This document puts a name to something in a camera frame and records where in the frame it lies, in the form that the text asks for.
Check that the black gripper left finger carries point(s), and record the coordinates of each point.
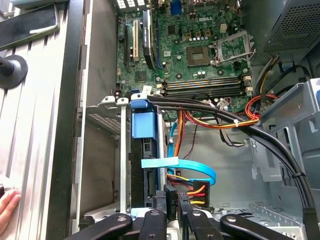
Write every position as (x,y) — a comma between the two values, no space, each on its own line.
(155,225)

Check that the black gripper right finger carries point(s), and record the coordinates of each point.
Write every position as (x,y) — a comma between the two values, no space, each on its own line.
(197,222)

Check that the hard disk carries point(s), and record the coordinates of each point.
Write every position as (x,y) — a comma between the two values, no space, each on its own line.
(143,125)

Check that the metal disk bay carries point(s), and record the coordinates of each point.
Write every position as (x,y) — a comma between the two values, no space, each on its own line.
(124,150)

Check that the person hand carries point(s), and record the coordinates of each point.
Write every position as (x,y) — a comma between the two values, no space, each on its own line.
(8,205)

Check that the black RAM slot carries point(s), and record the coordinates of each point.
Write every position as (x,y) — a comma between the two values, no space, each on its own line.
(200,82)
(200,86)
(187,94)
(200,90)

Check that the black chipset chip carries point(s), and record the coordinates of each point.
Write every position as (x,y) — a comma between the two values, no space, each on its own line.
(141,76)

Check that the green motherboard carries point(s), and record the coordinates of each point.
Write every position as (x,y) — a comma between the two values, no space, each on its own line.
(175,73)

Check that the grey metal drive cage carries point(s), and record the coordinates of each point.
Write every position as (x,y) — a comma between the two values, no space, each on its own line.
(287,100)

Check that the black open PC case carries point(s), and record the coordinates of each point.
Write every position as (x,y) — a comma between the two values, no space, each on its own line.
(65,100)

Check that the CPU socket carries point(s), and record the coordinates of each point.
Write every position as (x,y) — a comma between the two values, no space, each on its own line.
(197,56)

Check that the black expansion slot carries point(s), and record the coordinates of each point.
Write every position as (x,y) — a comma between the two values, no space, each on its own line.
(126,47)

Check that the white expansion slot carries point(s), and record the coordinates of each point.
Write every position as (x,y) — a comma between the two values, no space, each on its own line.
(135,40)

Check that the metal socket cover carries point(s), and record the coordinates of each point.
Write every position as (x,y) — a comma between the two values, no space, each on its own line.
(226,37)

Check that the black graphics card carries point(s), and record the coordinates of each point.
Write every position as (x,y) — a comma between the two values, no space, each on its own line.
(147,37)

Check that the black round stand foot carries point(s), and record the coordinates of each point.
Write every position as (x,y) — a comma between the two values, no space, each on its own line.
(17,72)

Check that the grey power supply unit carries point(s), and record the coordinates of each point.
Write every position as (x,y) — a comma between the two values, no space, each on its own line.
(287,30)

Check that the blue motherboard connector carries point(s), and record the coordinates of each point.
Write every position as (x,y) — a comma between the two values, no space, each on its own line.
(175,7)

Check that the black smartphone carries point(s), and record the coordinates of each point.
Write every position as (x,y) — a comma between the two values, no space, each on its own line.
(25,25)

